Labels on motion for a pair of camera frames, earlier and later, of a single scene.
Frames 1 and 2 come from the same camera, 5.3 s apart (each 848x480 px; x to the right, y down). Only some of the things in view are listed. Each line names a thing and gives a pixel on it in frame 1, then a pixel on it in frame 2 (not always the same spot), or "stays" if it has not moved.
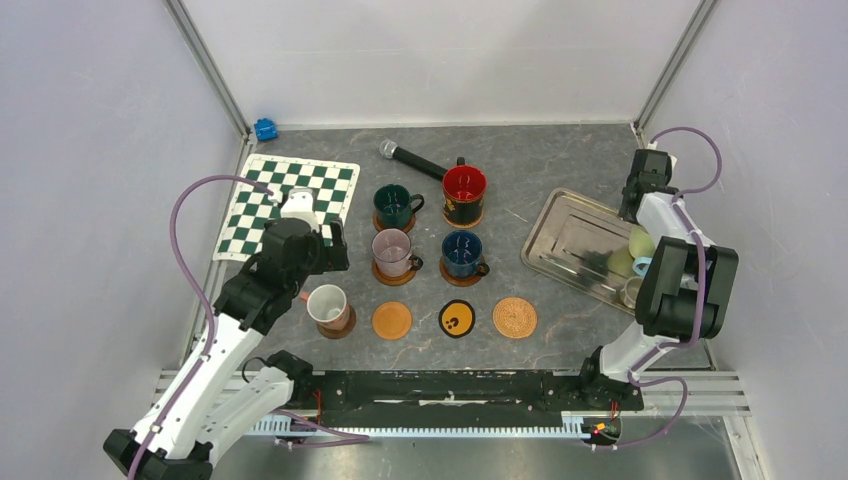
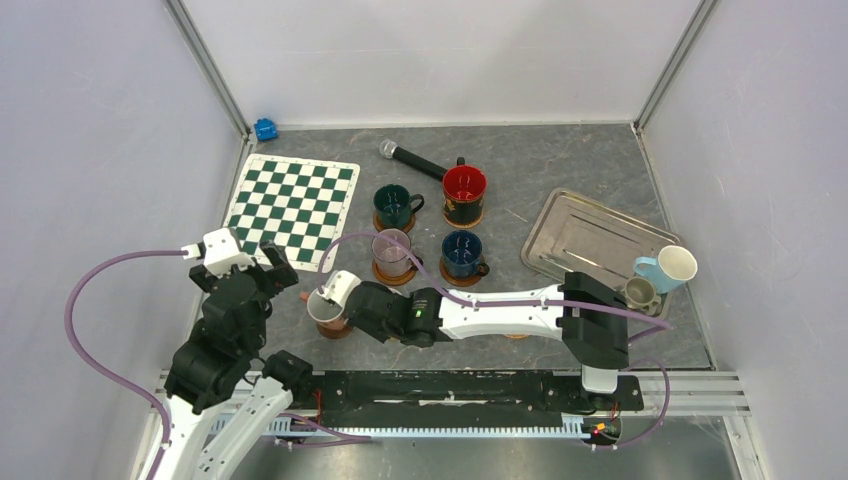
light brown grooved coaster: (392, 280) stays
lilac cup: (392, 251) stays
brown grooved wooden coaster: (377, 219) stays
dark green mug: (395, 206) stays
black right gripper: (645, 177) -> (354, 309)
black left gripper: (331, 257) -> (278, 276)
